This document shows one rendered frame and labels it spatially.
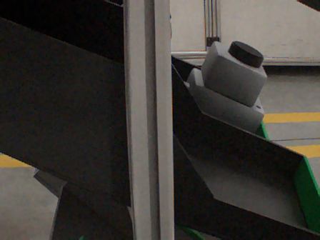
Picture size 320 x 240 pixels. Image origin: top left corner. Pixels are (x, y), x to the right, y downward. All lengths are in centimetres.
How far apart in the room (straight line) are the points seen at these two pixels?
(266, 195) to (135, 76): 18
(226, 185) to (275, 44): 399
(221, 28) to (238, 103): 380
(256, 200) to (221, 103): 13
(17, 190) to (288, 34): 211
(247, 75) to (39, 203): 250
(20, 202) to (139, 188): 270
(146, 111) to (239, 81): 24
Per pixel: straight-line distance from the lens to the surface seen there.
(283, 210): 49
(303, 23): 446
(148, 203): 37
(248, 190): 49
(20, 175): 330
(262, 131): 59
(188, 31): 437
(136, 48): 34
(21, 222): 290
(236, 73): 58
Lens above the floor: 144
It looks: 22 degrees down
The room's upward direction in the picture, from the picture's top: 1 degrees counter-clockwise
